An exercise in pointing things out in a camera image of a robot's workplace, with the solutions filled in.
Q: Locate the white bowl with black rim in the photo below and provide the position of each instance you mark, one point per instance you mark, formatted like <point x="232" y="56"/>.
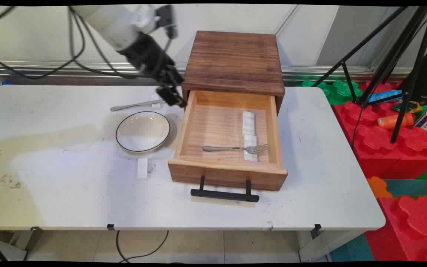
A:
<point x="142" y="132"/>

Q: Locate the dark green snack packet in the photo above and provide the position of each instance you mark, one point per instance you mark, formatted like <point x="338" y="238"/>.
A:
<point x="411" y="106"/>

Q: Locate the green foam block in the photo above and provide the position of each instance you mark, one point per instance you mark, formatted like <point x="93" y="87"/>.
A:
<point x="337" y="91"/>

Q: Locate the black camera tripod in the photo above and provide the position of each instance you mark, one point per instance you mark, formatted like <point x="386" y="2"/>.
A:
<point x="409" y="92"/>

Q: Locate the orange plastic bottle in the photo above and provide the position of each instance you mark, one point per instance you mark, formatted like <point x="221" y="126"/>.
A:
<point x="393" y="121"/>

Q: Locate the dark wooden drawer cabinet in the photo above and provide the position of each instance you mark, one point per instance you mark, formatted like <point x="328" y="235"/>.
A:
<point x="234" y="59"/>

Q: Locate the large red foam block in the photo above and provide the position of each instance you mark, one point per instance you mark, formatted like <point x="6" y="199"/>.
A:
<point x="384" y="148"/>

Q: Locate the silver table knife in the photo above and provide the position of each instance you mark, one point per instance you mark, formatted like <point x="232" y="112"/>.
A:
<point x="132" y="106"/>

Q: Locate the white table leg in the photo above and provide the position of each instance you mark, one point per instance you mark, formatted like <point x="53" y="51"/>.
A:
<point x="321" y="244"/>

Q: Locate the blue plastic packet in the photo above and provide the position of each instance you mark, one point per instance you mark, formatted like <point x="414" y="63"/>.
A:
<point x="384" y="96"/>

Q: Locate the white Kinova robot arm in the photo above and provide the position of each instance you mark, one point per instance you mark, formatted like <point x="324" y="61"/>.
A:
<point x="106" y="22"/>

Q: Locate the teal floor mat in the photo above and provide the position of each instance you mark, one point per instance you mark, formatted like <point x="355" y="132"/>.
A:
<point x="352" y="250"/>

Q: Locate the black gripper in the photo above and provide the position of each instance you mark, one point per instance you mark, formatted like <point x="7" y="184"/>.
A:
<point x="146" y="53"/>

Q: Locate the light wooden drawer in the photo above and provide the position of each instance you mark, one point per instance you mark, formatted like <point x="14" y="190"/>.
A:
<point x="217" y="128"/>

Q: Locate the silver fork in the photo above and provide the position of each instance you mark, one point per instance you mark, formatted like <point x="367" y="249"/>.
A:
<point x="228" y="148"/>

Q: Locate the orange foam piece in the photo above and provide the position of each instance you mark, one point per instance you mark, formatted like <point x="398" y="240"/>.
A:
<point x="378" y="187"/>

